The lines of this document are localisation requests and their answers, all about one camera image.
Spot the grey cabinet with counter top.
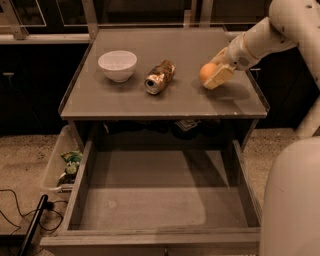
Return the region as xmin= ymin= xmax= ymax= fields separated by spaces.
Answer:
xmin=59 ymin=27 xmax=269 ymax=141

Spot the white ceramic bowl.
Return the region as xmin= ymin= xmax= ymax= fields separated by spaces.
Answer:
xmin=98 ymin=50 xmax=137 ymax=83

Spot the clear plastic storage bin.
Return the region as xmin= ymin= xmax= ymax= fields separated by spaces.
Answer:
xmin=40 ymin=125 xmax=78 ymax=200

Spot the metal railing with glass panels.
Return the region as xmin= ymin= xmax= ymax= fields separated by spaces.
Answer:
xmin=0 ymin=0 xmax=272 ymax=44

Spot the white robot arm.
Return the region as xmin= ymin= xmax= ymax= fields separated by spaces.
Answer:
xmin=200 ymin=0 xmax=320 ymax=256

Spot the black flat bar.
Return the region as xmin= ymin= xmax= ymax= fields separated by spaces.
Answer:
xmin=17 ymin=194 xmax=48 ymax=256

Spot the green snack bag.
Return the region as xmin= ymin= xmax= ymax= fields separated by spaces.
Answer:
xmin=57 ymin=150 xmax=83 ymax=186

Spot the black cable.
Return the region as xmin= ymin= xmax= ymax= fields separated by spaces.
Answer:
xmin=0 ymin=188 xmax=69 ymax=234

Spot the orange fruit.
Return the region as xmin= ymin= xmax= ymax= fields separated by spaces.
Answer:
xmin=199 ymin=63 xmax=217 ymax=83

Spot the crushed golden drink can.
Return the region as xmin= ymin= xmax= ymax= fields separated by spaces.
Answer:
xmin=144 ymin=60 xmax=176 ymax=95

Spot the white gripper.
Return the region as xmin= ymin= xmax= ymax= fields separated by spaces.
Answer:
xmin=203 ymin=34 xmax=259 ymax=90

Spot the open grey top drawer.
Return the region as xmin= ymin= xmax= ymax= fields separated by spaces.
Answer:
xmin=41 ymin=141 xmax=261 ymax=256

